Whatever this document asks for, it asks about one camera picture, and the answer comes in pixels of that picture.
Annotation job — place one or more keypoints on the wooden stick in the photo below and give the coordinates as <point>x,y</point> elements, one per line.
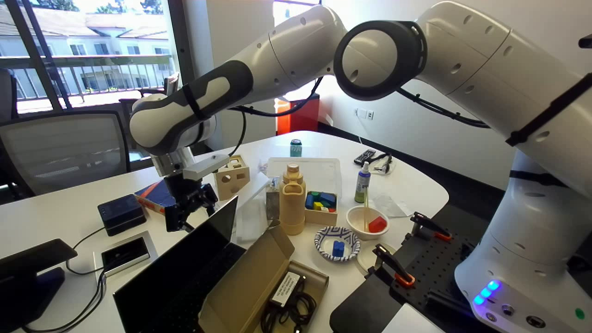
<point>366,212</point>

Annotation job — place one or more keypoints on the black device in white frame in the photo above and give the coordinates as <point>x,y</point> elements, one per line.
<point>126,253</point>

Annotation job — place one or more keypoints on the wooden tray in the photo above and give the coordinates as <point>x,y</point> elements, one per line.
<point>320,216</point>

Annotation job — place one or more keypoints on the green can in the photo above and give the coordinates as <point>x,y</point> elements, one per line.
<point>296,148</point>

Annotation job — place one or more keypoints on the black clamp orange tips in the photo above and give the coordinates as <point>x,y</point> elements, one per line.
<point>393,266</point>
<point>428,224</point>

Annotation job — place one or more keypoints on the blue patterned paper bowl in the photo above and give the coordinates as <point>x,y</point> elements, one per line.
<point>323,240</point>

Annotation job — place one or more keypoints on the black glasses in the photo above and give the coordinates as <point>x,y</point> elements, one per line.
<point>385,162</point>

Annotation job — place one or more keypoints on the black box device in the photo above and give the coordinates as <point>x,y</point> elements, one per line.
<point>121,213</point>

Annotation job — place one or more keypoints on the grey metallic pouch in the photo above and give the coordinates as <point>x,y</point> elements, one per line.
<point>272,203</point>

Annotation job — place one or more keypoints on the clear plastic bag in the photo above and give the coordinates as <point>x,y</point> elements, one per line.
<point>391,206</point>

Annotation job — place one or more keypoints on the laptop lid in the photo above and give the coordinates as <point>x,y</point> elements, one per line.
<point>194,252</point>

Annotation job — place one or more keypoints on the blue block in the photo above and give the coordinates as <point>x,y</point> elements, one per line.
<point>338,249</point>

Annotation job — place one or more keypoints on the window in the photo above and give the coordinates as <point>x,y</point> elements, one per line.
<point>92,46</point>

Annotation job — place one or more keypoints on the black laptop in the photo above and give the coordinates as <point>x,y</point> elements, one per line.
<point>185,273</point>

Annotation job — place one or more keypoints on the clear plastic bin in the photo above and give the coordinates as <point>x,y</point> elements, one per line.
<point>319,173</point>

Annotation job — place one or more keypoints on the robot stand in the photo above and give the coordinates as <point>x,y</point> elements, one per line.
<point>430,268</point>

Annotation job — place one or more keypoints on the red block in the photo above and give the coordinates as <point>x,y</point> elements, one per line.
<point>377,225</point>

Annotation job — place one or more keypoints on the clear plastic bin lid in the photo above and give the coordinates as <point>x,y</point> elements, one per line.
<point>252,212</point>

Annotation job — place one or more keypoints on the blue and orange book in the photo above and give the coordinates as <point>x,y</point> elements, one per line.
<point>155,196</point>

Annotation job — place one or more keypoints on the grey mesh office chair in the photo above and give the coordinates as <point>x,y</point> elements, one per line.
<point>60,148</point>

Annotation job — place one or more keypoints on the wooden shape sorter box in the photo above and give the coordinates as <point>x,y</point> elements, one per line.
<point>231,178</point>

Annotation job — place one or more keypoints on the black remote control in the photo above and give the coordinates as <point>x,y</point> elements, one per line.
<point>364,157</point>

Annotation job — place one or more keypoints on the red bin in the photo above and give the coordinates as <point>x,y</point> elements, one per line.
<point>303,115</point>

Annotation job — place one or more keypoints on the wall socket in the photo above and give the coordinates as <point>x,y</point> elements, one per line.
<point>365,114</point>

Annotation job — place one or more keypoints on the white round lid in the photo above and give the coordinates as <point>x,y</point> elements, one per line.
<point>367,261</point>

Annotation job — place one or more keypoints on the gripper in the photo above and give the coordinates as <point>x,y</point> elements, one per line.
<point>185,192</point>

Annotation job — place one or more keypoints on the white spray bottle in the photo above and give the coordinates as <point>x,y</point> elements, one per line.
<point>362,185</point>

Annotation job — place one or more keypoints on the white bowl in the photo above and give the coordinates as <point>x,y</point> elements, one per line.
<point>357,224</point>

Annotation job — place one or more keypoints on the black desk device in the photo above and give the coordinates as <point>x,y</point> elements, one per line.
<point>23,277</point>

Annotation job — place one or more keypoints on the tan water bottle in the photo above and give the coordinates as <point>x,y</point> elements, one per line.
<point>292,203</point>

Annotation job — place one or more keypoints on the black power adapter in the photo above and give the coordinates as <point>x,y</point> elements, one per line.
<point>285,289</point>

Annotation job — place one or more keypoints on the heap of coloured blocks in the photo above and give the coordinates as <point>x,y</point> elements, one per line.
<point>321,200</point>

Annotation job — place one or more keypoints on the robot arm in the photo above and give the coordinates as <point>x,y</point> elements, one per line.
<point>462,60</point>

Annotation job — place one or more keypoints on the open cardboard box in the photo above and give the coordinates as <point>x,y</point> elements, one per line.
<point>245,286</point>

